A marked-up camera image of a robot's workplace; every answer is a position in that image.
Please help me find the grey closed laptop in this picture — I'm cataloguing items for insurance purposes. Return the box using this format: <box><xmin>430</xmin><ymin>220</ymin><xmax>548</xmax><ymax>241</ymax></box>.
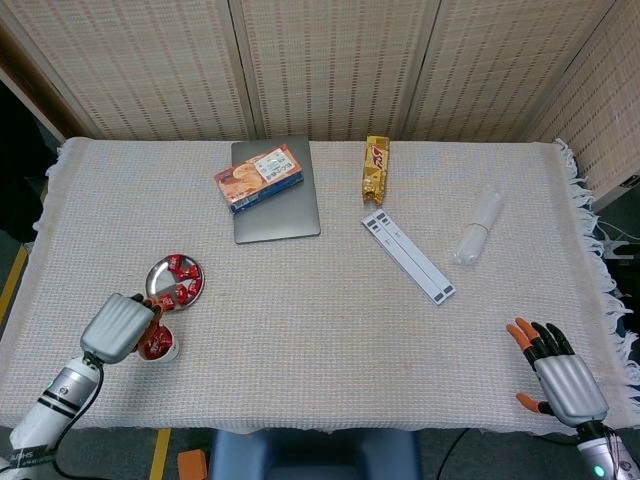
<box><xmin>230</xmin><ymin>134</ymin><xmax>322</xmax><ymax>245</ymax></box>

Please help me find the orange block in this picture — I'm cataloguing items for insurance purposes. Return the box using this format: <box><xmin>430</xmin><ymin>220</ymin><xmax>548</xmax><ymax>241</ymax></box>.
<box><xmin>177</xmin><ymin>448</ymin><xmax>209</xmax><ymax>480</ymax></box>

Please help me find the brown wooden screen frame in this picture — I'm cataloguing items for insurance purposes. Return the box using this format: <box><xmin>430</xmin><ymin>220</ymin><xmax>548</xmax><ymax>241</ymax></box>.
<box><xmin>0</xmin><ymin>19</ymin><xmax>96</xmax><ymax>144</ymax></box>

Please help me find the heap of red candies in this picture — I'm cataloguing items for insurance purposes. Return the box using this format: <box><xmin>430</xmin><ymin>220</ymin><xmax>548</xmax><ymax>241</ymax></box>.
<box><xmin>157</xmin><ymin>253</ymin><xmax>202</xmax><ymax>310</ymax></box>

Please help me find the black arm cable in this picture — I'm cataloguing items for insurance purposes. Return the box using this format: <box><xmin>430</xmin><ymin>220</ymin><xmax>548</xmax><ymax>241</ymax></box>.
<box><xmin>49</xmin><ymin>352</ymin><xmax>106</xmax><ymax>479</ymax></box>

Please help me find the red candy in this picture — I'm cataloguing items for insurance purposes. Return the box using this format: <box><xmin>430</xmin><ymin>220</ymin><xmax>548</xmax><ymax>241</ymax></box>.
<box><xmin>144</xmin><ymin>325</ymin><xmax>174</xmax><ymax>360</ymax></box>

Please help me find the black floor cable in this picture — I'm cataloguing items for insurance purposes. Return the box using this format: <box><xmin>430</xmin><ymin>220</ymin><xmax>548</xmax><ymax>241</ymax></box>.
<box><xmin>435</xmin><ymin>428</ymin><xmax>471</xmax><ymax>479</ymax></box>

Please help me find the person in dark clothing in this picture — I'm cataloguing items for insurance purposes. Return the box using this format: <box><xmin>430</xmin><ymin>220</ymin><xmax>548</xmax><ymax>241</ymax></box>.
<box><xmin>0</xmin><ymin>82</ymin><xmax>64</xmax><ymax>246</ymax></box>

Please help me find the white flat remote strip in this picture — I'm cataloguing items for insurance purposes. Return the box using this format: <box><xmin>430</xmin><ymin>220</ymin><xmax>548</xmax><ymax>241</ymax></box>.
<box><xmin>360</xmin><ymin>209</ymin><xmax>457</xmax><ymax>306</ymax></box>

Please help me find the round metal plate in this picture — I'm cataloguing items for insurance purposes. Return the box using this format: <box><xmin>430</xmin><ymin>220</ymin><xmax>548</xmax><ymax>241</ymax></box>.
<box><xmin>144</xmin><ymin>253</ymin><xmax>206</xmax><ymax>312</ymax></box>

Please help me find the white woven tablecloth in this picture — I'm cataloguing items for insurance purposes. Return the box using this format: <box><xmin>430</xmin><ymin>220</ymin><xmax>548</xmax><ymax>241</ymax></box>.
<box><xmin>0</xmin><ymin>135</ymin><xmax>640</xmax><ymax>442</ymax></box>

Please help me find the orange and blue biscuit box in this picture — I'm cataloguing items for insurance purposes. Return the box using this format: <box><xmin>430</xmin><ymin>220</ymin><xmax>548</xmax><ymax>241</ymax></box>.
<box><xmin>214</xmin><ymin>143</ymin><xmax>305</xmax><ymax>215</ymax></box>

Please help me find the woven folding screen panel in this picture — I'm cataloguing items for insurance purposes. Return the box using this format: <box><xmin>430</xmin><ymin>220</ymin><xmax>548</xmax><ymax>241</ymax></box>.
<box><xmin>402</xmin><ymin>0</ymin><xmax>619</xmax><ymax>144</ymax></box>
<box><xmin>0</xmin><ymin>0</ymin><xmax>256</xmax><ymax>142</ymax></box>
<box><xmin>228</xmin><ymin>0</ymin><xmax>442</xmax><ymax>142</ymax></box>
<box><xmin>519</xmin><ymin>0</ymin><xmax>640</xmax><ymax>201</ymax></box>

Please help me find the white paper cup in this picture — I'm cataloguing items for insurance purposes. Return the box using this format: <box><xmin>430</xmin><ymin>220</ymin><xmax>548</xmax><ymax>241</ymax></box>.
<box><xmin>137</xmin><ymin>324</ymin><xmax>182</xmax><ymax>365</ymax></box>

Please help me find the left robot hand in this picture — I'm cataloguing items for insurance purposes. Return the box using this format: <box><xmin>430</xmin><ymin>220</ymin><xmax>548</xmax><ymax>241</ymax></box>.
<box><xmin>79</xmin><ymin>292</ymin><xmax>164</xmax><ymax>364</ymax></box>

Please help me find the gold snack packet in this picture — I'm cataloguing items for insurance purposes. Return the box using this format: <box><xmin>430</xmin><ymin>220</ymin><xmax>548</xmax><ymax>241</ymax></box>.
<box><xmin>362</xmin><ymin>134</ymin><xmax>392</xmax><ymax>207</ymax></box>

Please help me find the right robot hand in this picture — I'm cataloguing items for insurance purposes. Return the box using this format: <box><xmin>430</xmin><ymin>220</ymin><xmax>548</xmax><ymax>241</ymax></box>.
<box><xmin>505</xmin><ymin>316</ymin><xmax>610</xmax><ymax>428</ymax></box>

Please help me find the clear plastic tube bundle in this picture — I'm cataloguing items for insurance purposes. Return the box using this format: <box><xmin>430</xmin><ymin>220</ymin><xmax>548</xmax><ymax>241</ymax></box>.
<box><xmin>453</xmin><ymin>183</ymin><xmax>506</xmax><ymax>267</ymax></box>

